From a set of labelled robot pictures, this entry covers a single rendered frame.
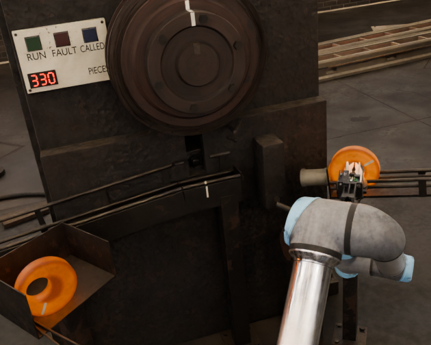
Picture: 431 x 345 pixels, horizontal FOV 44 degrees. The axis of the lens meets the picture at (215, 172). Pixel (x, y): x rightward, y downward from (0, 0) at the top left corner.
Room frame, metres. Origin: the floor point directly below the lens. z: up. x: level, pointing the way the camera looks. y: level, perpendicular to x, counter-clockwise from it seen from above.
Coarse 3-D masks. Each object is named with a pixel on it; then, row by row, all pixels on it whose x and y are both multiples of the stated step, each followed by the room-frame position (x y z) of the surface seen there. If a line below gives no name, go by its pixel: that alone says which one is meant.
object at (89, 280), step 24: (48, 240) 1.30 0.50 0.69; (72, 240) 1.32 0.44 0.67; (96, 240) 1.24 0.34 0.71; (0, 264) 1.18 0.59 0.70; (24, 264) 1.23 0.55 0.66; (72, 264) 1.29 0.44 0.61; (96, 264) 1.26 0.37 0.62; (0, 288) 1.09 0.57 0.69; (96, 288) 1.17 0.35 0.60; (0, 312) 1.12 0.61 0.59; (24, 312) 1.03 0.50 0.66; (72, 312) 1.17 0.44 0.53; (72, 336) 1.15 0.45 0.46
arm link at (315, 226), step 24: (288, 216) 1.00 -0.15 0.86; (312, 216) 0.98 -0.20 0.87; (336, 216) 0.96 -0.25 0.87; (288, 240) 0.99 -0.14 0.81; (312, 240) 0.94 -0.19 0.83; (336, 240) 0.94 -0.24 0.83; (312, 264) 0.92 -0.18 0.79; (336, 264) 0.93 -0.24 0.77; (288, 288) 0.92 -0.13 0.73; (312, 288) 0.89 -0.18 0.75; (288, 312) 0.87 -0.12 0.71; (312, 312) 0.85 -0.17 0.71; (288, 336) 0.83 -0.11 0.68; (312, 336) 0.83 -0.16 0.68
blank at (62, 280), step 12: (36, 264) 1.10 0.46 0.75; (48, 264) 1.10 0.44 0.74; (60, 264) 1.12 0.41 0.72; (24, 276) 1.07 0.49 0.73; (36, 276) 1.08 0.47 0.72; (48, 276) 1.10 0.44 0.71; (60, 276) 1.11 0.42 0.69; (72, 276) 1.13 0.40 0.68; (24, 288) 1.06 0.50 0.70; (48, 288) 1.11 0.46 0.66; (60, 288) 1.11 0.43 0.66; (72, 288) 1.13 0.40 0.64; (36, 300) 1.08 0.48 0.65; (48, 300) 1.09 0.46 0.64; (60, 300) 1.11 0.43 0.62; (36, 312) 1.07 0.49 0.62; (48, 312) 1.09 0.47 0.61
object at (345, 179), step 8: (344, 176) 1.39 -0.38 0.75; (352, 176) 1.39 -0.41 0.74; (360, 176) 1.39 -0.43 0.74; (344, 184) 1.37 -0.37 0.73; (352, 184) 1.35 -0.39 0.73; (360, 184) 1.35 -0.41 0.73; (344, 192) 1.35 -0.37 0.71; (352, 192) 1.34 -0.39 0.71; (360, 192) 1.36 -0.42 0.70; (344, 200) 1.31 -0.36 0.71; (352, 200) 1.30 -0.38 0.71; (360, 200) 1.37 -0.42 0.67
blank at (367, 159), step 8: (344, 152) 1.50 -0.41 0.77; (352, 152) 1.49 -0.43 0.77; (360, 152) 1.48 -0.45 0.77; (368, 152) 1.48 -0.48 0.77; (336, 160) 1.51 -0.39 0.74; (344, 160) 1.50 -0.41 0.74; (352, 160) 1.49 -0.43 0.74; (360, 160) 1.48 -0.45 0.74; (368, 160) 1.47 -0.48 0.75; (376, 160) 1.47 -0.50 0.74; (336, 168) 1.51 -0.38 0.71; (344, 168) 1.51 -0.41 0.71; (368, 168) 1.47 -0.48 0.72; (376, 168) 1.46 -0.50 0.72; (336, 176) 1.51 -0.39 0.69; (368, 176) 1.47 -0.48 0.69; (376, 176) 1.46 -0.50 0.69; (368, 184) 1.47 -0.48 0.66
